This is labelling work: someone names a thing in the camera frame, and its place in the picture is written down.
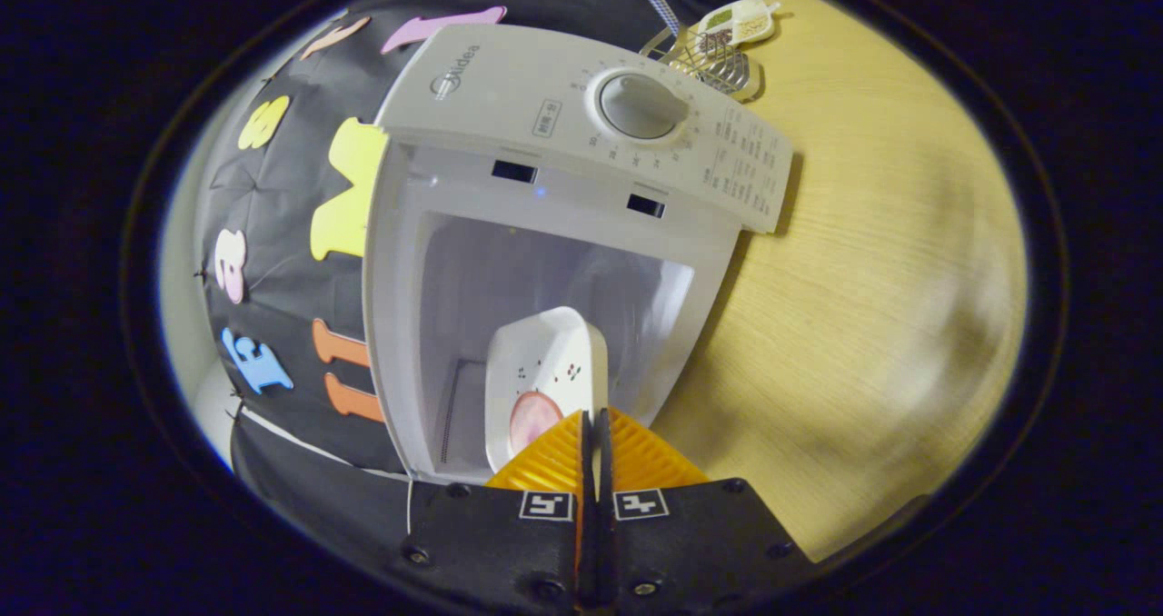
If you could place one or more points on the white square plate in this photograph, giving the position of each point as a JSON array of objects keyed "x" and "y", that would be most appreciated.
[{"x": 545, "y": 343}]

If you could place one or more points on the white microwave oven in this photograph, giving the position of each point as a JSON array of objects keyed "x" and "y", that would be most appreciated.
[{"x": 509, "y": 89}]

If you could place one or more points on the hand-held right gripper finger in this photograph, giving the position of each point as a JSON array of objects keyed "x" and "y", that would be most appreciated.
[
  {"x": 586, "y": 543},
  {"x": 606, "y": 543}
]

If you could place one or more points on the pink ham slice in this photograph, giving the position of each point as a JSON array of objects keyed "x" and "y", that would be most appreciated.
[{"x": 534, "y": 421}]

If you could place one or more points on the white divided bean dish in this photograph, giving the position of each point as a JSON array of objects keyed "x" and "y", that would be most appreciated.
[{"x": 750, "y": 21}]

